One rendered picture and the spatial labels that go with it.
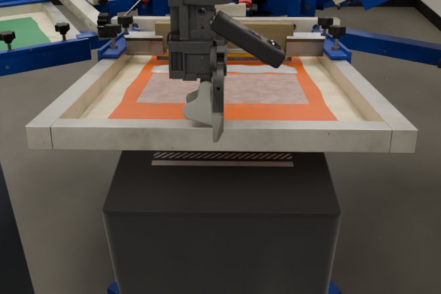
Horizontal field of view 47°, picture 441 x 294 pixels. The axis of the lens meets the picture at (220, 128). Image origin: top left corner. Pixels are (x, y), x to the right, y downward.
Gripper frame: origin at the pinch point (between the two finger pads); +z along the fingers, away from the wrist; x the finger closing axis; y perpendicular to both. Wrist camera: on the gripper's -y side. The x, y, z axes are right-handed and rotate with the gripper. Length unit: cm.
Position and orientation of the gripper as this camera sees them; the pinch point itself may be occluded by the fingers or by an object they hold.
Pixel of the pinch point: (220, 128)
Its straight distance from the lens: 76.4
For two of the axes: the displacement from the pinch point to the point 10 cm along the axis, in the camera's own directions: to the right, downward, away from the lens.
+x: -0.2, 3.4, -9.4
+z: 0.0, 9.4, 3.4
